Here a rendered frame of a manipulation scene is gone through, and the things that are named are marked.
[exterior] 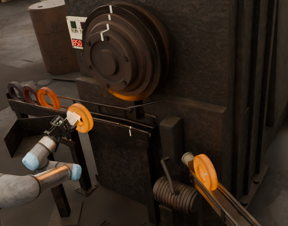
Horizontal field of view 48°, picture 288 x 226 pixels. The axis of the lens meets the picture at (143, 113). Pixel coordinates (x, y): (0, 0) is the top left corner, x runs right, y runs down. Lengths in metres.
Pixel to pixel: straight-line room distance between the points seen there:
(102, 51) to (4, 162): 1.84
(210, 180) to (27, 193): 0.69
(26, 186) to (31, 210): 1.27
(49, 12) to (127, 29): 2.95
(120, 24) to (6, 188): 0.79
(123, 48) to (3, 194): 0.72
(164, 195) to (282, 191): 1.03
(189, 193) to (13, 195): 0.78
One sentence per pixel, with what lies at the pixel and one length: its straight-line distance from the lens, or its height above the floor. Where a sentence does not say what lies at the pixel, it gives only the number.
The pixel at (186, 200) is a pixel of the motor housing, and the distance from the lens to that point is 1.56.
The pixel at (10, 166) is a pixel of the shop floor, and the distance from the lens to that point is 2.99.
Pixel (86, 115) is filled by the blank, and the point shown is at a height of 0.86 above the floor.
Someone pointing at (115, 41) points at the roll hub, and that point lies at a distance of 1.40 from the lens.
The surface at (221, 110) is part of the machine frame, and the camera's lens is 1.49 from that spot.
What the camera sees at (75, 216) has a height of 0.01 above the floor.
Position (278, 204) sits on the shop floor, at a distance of 2.31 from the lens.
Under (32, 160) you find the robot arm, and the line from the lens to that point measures 1.51.
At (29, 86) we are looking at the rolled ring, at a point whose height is 0.78.
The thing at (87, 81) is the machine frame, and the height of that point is 0.87.
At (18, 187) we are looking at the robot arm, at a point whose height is 0.91.
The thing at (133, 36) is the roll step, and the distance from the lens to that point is 1.41.
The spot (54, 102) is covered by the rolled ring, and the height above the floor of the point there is 0.72.
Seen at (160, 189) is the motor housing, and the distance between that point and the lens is 1.61.
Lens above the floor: 1.64
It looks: 30 degrees down
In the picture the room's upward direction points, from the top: 8 degrees counter-clockwise
